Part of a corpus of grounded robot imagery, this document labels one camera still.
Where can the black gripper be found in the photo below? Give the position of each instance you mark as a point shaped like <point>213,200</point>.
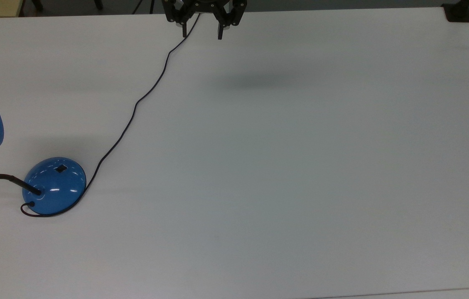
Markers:
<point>205,5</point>

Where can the blue desk lamp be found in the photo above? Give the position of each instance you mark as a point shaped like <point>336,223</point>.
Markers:
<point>57,187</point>

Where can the black stand leg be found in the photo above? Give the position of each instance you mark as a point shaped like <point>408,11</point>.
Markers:
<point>151,6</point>

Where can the black chair leg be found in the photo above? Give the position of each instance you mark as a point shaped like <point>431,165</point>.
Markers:
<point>38,5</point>
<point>98,4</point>

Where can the black table clamp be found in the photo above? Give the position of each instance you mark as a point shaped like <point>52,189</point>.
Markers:
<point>458,13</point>

